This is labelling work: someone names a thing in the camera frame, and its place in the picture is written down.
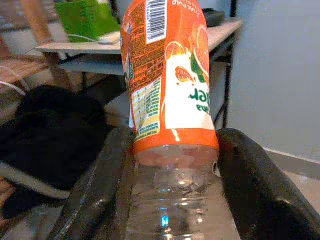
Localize white charger cable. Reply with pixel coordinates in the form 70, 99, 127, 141
67, 31, 121, 46

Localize black flat object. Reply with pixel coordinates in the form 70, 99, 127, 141
201, 7, 226, 28

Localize orange juice plastic bottle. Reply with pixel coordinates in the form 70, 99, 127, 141
119, 0, 242, 240

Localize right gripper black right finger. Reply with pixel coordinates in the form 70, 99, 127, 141
216, 127, 320, 240

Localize black clothes pile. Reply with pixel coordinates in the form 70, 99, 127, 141
0, 84, 116, 221

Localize brown wooden chair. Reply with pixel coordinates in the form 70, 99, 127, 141
0, 0, 76, 92

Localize green cardboard box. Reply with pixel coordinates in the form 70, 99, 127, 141
53, 0, 122, 44

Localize wood desk black frame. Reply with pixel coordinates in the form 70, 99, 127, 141
36, 17, 245, 128

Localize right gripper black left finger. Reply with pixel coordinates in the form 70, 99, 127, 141
48, 126, 138, 240

